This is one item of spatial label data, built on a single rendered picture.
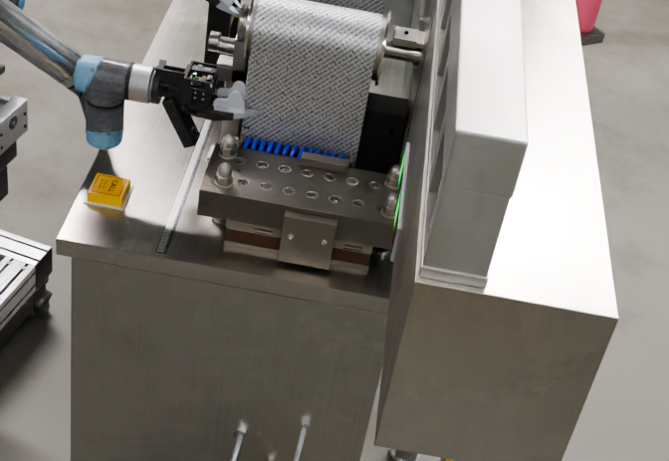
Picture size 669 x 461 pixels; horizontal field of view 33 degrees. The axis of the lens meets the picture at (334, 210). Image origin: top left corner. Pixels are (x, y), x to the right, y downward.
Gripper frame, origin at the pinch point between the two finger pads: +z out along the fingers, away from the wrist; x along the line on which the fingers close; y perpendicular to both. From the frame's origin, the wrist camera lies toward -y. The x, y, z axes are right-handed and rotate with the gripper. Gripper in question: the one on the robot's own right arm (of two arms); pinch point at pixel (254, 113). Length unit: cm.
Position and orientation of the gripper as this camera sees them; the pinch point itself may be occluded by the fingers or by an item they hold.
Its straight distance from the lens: 226.6
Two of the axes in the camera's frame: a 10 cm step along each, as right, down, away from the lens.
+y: 1.4, -7.8, -6.0
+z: 9.8, 1.8, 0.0
